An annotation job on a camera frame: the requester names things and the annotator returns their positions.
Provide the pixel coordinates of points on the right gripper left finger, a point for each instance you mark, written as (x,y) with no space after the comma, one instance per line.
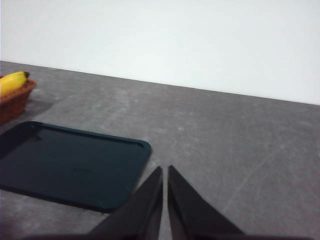
(140,212)

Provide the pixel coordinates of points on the brown wicker basket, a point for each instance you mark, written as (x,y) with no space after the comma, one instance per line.
(15,105)

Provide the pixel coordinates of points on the yellow banana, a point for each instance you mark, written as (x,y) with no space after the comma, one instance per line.
(11,82)

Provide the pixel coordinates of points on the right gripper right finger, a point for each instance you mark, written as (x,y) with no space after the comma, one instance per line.
(192,212)

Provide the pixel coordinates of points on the dark rectangular tray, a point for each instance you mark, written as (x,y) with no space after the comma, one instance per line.
(70,165)

